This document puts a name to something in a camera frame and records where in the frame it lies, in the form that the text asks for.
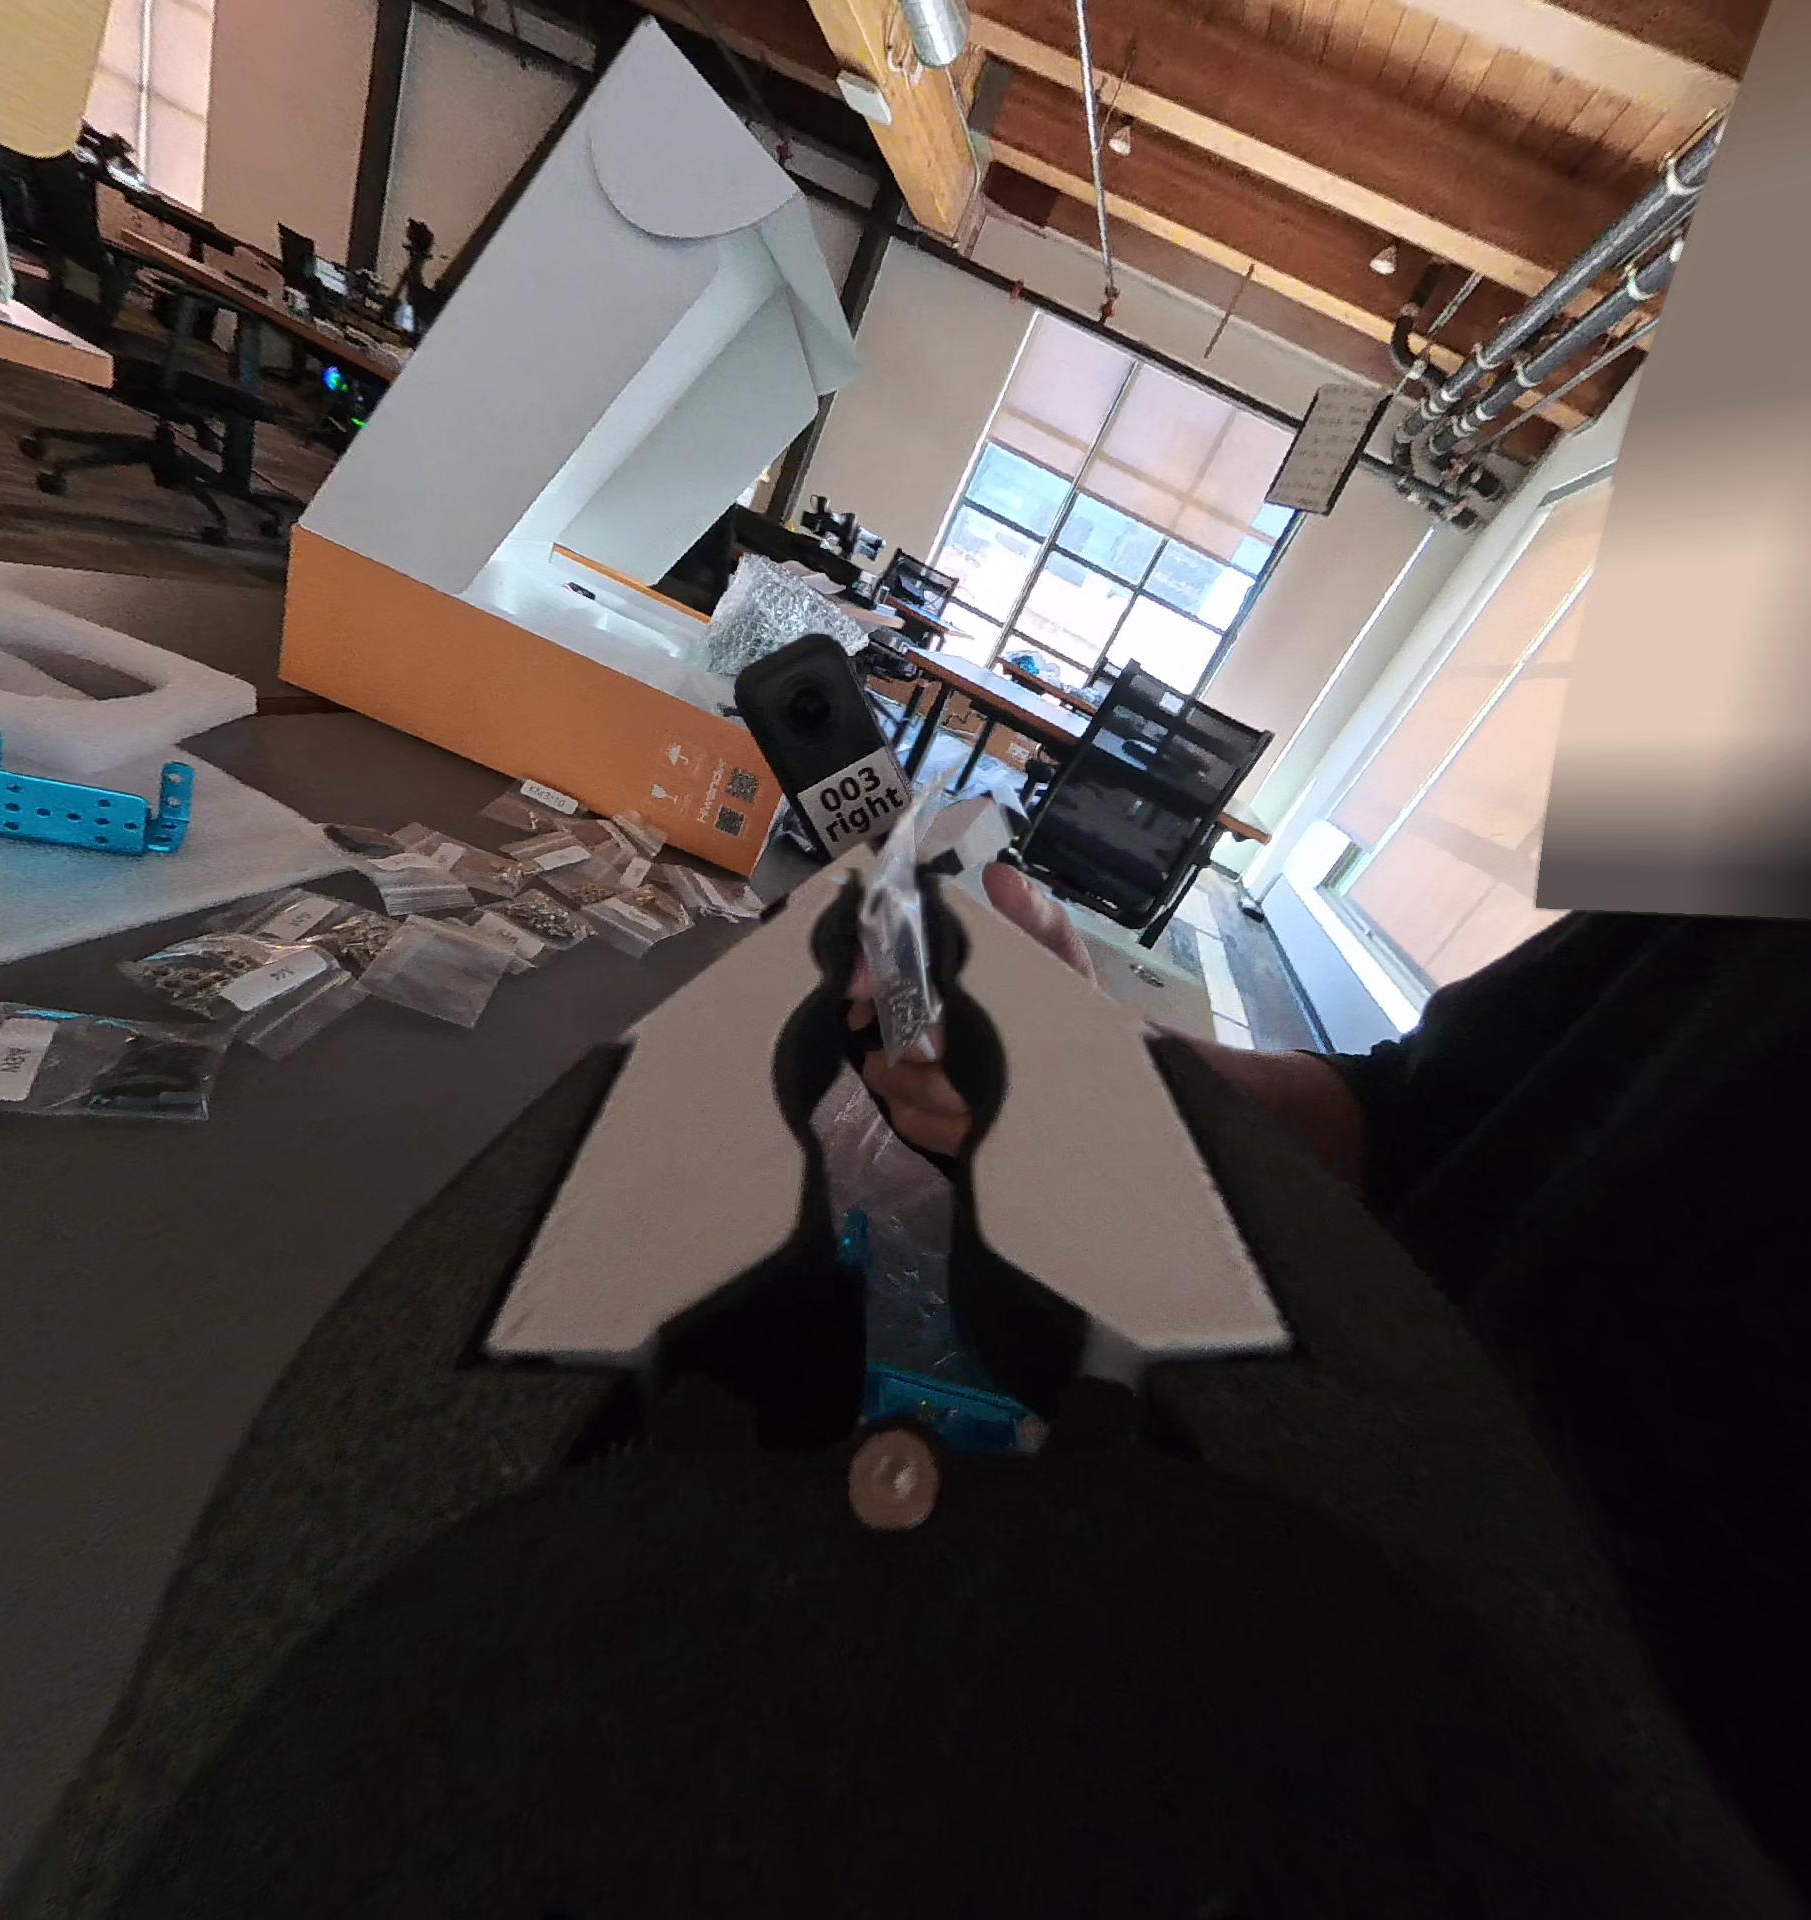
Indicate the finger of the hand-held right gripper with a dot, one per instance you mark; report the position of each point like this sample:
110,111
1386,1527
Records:
980,832

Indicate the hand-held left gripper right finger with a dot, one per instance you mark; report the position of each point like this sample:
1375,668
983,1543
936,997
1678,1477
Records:
1115,1169

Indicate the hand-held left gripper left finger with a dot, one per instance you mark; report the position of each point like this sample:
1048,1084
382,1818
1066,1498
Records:
666,1169

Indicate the clear screw bag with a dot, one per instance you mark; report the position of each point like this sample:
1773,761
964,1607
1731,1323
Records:
893,961

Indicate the large clear plastic bag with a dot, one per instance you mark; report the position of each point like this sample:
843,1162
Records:
905,1213

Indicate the blue long-armed U bracket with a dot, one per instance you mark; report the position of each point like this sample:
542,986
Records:
936,1402

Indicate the person's right forearm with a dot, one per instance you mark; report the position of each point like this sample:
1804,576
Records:
1281,1111

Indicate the wooden office desk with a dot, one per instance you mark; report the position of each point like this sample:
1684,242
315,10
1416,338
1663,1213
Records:
994,695

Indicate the grey desk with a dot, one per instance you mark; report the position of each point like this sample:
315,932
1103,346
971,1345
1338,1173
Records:
244,1276

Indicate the person's right hand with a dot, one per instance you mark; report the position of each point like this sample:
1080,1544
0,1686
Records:
1040,931

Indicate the bubble wrap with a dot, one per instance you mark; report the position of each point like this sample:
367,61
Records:
777,615

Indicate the black mesh office chair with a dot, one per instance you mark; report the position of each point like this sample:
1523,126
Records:
1144,780

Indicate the large grid window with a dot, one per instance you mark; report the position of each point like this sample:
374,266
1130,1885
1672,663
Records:
1086,554

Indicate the orange and white cardboard box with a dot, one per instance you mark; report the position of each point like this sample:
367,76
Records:
471,659

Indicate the pile of small hardware bags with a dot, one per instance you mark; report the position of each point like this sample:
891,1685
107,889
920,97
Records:
396,931

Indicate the hanging white sign board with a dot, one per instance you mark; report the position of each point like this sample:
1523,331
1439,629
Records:
1325,449

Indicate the white foam block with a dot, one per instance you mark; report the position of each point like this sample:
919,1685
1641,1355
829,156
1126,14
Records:
200,695

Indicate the person's black shirt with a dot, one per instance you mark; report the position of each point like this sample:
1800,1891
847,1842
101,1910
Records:
1670,1425

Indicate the white foam sheet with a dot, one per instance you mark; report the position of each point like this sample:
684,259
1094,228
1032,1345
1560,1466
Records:
96,917

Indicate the black rolling office chair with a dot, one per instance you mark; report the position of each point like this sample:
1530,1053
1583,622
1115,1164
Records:
169,435

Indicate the ceiling pipe bundle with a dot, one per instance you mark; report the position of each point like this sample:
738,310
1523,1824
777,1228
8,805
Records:
1564,302

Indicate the silver ceiling duct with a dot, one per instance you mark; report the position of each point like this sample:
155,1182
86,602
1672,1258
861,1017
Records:
927,30

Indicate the blue short U bracket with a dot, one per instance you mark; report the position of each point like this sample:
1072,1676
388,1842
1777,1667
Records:
64,810

